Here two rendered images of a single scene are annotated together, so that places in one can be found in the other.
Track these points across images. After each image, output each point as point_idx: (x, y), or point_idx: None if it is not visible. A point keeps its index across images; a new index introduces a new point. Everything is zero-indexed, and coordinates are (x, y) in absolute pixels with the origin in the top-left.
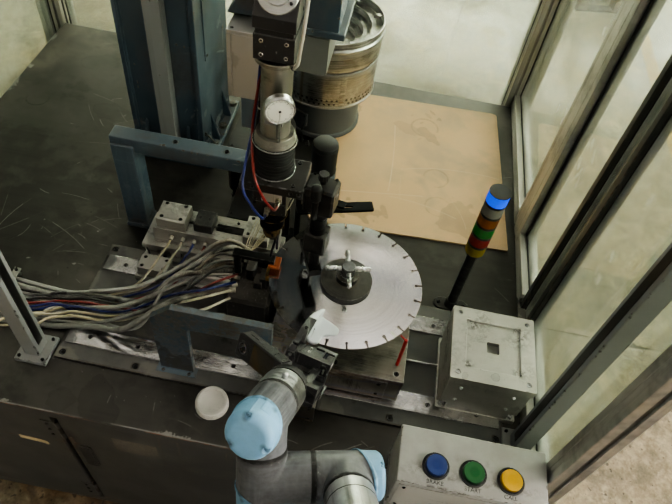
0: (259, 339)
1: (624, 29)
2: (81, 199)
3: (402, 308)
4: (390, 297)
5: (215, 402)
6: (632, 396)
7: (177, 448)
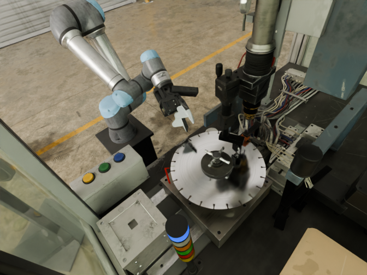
0: (190, 89)
1: None
2: (354, 127)
3: (182, 179)
4: (192, 178)
5: None
6: None
7: None
